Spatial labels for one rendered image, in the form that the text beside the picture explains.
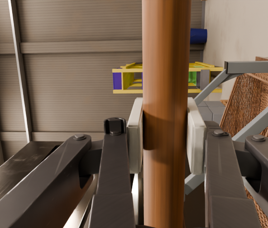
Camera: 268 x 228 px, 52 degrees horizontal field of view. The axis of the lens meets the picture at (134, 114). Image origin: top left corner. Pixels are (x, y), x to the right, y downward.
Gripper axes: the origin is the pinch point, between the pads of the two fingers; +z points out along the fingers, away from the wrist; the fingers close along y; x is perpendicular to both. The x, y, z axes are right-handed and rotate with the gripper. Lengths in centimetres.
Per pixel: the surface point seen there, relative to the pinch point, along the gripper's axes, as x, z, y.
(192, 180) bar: -25.3, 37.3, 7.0
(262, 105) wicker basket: -37, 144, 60
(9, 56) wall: -50, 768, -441
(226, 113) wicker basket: -42, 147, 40
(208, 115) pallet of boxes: -111, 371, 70
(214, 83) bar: -13, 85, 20
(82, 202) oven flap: -65, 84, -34
